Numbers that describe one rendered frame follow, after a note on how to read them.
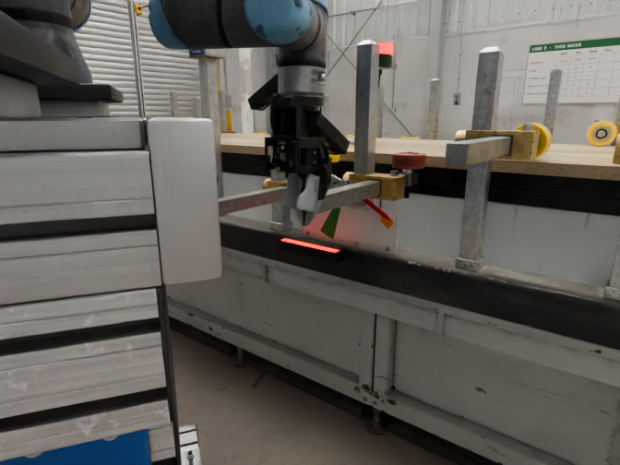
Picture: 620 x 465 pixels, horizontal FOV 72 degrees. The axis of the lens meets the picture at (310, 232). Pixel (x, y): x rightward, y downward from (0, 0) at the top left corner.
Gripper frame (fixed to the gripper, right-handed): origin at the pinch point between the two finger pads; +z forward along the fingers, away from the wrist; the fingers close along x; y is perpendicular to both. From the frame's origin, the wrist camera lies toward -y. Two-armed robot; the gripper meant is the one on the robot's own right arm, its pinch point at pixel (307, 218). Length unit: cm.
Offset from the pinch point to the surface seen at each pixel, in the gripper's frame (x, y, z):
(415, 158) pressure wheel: 2.9, -38.4, -8.7
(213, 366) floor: -80, -44, 81
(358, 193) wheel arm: 1.5, -14.7, -2.9
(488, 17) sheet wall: -189, -759, -202
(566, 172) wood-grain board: 34, -45, -7
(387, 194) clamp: 3.4, -23.9, -1.8
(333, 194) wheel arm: 1.5, -5.7, -3.7
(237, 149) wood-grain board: -64, -45, -8
